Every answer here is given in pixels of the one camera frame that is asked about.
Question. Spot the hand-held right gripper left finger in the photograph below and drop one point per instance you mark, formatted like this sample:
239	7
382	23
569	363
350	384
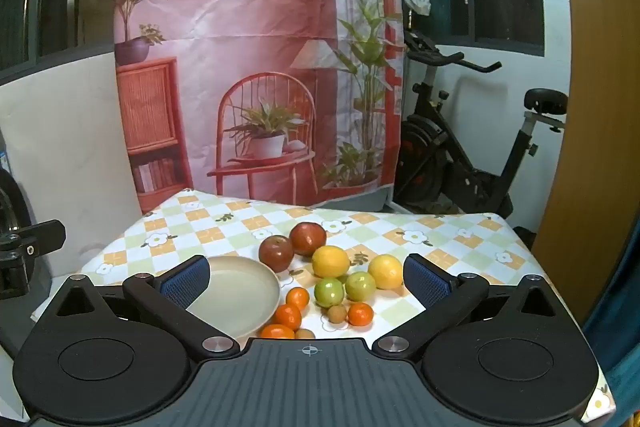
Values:
184	283

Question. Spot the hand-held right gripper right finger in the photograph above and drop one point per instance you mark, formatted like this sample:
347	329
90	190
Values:
427	281

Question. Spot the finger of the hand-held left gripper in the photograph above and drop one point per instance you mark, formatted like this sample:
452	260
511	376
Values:
37	237

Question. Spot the beige round plate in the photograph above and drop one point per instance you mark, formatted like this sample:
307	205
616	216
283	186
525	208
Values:
240	292

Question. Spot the green round fruit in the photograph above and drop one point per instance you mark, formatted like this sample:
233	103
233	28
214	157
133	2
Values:
329	292
360	286

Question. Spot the orange mandarin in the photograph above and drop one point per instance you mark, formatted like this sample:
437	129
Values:
297	298
360	313
276	332
287	316

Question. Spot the yellow lemon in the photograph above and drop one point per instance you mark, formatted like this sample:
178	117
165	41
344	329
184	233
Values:
330	261
385	272

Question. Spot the brownish red apple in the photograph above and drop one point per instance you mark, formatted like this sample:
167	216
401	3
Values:
282	254

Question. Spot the bright red apple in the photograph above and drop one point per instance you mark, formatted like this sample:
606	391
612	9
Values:
307	238

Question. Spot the small tan round fruit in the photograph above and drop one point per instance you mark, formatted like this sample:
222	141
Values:
305	333
336	313

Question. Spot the white foam board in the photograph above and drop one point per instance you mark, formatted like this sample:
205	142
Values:
65	132

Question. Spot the black exercise bike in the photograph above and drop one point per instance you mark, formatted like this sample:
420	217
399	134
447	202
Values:
440	157

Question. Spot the teal curtain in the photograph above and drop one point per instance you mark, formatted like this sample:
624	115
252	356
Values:
620	332

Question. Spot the wooden door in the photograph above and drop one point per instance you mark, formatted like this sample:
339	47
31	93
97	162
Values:
600	107

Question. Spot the printed room backdrop cloth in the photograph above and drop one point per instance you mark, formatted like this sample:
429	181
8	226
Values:
225	32

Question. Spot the white plastic bag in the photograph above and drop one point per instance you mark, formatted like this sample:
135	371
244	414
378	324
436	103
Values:
417	1

